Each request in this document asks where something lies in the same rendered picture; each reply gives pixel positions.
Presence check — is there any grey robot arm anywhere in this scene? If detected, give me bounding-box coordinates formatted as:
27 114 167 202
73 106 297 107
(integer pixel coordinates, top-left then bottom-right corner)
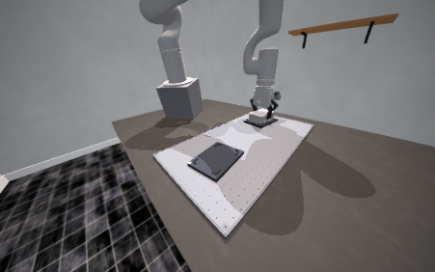
139 0 284 87

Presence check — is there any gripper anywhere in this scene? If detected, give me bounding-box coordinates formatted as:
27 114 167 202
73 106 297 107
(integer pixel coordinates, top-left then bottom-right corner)
250 86 279 120

